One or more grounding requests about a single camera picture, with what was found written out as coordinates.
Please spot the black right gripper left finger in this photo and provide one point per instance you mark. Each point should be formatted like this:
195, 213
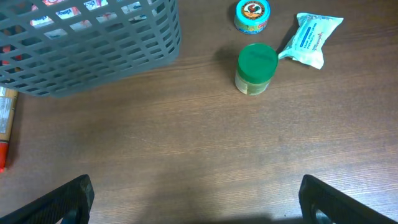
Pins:
70, 203

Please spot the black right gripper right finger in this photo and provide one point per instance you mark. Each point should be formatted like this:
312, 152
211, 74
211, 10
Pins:
321, 203

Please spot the orange spaghetti packet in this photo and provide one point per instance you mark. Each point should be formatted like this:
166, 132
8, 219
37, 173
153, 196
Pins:
8, 104

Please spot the grey plastic shopping basket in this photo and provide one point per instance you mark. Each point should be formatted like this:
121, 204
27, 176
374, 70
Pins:
33, 64

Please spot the Kleenex tissue multipack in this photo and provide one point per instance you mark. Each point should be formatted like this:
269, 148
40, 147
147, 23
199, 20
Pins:
70, 12

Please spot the green lid glass jar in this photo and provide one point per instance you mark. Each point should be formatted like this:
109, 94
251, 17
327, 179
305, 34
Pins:
255, 68

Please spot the light green wipes packet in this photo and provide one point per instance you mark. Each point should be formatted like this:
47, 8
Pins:
306, 44

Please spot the blue rooster tin can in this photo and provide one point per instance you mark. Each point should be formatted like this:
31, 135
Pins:
251, 16

